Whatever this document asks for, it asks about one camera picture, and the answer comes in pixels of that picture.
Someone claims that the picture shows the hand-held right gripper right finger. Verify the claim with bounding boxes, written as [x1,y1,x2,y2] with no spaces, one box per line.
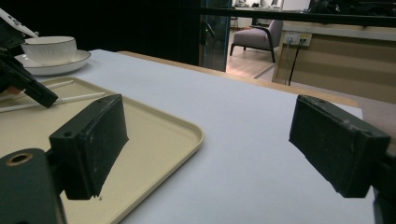
[289,94,392,199]

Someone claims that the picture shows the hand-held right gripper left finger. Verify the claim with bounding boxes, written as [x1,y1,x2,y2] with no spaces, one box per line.
[48,93,129,201]

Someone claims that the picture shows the white ribbed bowl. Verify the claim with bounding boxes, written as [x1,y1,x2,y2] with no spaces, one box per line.
[21,35,78,66]

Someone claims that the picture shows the white plate with dark rim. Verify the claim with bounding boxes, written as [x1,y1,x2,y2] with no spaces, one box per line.
[13,49,92,77]

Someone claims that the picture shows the beige plastic tray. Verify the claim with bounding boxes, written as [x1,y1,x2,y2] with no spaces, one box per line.
[0,77,205,224]

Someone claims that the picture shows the wooden counter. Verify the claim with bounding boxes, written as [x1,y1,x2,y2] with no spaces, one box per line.
[271,21,396,105]

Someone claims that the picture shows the pale blue table cover sheet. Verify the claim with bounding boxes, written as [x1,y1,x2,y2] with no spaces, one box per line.
[34,49,376,224]

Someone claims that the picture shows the black horizontal bar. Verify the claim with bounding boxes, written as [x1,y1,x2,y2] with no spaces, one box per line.
[199,7,396,28]

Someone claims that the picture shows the grey armchair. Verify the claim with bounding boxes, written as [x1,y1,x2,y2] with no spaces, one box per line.
[229,19,284,63]

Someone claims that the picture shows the black bag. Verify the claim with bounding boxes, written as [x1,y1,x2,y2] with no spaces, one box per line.
[309,0,396,17]

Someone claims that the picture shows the dark glass door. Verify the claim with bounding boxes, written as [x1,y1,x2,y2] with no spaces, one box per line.
[199,0,233,73]

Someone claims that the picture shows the office desk with monitors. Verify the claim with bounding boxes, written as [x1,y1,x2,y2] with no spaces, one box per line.
[232,0,284,10]

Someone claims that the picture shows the black power cable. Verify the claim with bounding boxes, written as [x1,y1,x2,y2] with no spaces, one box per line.
[288,38,304,87]

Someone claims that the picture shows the wall power outlet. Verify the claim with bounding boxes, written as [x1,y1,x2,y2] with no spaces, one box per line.
[283,32,312,47]

